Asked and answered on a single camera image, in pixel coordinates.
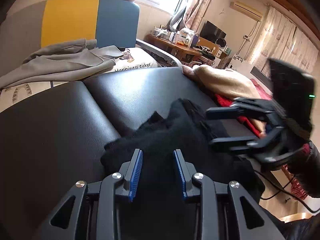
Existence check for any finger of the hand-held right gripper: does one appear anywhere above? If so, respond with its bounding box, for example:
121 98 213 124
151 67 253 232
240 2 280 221
209 126 285 160
206 97 273 125

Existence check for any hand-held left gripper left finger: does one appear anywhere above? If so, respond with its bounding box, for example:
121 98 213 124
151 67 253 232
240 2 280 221
32 149 143 240

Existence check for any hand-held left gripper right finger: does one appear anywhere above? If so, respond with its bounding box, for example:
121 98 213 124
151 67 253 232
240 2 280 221
173 149 285 240

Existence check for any black sweater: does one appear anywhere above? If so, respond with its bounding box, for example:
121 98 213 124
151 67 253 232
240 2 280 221
100 98 266 205

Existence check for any dark clothes pile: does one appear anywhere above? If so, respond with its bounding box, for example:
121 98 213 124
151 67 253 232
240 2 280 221
197 45 215 60

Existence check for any red sweater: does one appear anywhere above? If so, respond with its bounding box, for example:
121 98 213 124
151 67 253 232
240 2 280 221
215 94 263 138

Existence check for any beige sweater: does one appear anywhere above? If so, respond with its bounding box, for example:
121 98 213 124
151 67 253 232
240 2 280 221
182 64 265 135

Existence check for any pink ruffled quilt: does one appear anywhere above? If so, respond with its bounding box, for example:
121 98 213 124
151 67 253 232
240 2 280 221
250 77 274 98

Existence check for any wide ship print curtain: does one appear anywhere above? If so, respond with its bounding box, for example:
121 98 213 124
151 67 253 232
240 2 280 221
250 5 318 80

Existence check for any white flower decal nightstand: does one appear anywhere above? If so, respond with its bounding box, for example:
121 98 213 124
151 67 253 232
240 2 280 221
232 54 253 74

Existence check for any white cabinet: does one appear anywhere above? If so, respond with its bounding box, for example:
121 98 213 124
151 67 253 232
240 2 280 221
215 50 227 68

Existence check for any wooden desk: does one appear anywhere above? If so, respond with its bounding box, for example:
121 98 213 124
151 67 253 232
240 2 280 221
145 34 203 62

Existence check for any black television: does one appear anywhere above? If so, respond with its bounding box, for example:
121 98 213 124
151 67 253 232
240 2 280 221
200 21 227 43

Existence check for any black padded table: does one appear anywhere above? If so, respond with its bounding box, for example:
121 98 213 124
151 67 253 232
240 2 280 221
0 66 253 240

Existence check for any red patterned cloth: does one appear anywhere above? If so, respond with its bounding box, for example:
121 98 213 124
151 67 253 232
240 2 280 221
290 176 312 200

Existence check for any white air conditioner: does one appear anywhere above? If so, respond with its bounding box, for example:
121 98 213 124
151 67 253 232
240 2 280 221
230 1 263 20

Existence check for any group of jars and boxes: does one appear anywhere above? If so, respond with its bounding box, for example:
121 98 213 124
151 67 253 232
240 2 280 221
151 25 198 47

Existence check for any deer print cushion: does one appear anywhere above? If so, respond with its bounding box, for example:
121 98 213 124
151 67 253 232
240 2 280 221
110 46 163 74

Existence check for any light wooden stool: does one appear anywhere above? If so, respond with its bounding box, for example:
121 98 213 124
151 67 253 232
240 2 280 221
279 212 317 224

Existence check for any grey hanging cloth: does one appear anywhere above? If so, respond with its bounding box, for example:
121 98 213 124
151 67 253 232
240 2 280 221
166 6 187 32

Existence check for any narrow ship print curtain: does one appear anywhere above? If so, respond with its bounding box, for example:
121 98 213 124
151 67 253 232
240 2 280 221
185 0 215 33

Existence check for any person's dark jacket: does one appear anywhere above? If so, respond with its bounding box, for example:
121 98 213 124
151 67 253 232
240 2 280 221
260 205 320 240

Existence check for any grey blanket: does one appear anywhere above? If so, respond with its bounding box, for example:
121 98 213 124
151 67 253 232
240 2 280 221
0 38 120 89

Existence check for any geometric print cushion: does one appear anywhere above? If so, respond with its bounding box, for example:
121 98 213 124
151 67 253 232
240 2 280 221
0 81 54 113

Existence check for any grey yellow blue sofa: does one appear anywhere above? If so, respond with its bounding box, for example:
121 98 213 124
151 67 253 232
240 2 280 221
0 0 182 90

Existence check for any black floor cable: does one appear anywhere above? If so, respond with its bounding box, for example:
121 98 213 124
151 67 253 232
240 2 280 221
255 170 320 214

